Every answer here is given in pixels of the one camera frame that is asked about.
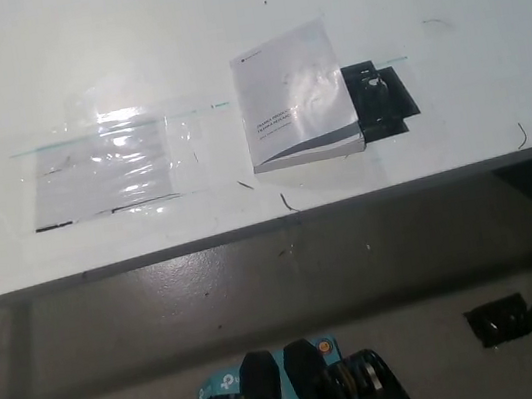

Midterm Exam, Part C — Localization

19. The black floor patch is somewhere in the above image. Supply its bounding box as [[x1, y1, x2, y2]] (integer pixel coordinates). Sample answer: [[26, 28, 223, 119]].
[[460, 291, 532, 355]]

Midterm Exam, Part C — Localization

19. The black flat packet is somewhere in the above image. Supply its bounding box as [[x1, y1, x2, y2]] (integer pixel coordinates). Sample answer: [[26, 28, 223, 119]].
[[338, 52, 426, 148]]

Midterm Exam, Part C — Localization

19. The white grey product manual book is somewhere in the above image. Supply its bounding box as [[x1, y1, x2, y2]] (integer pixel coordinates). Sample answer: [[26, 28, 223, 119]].
[[223, 12, 370, 177]]

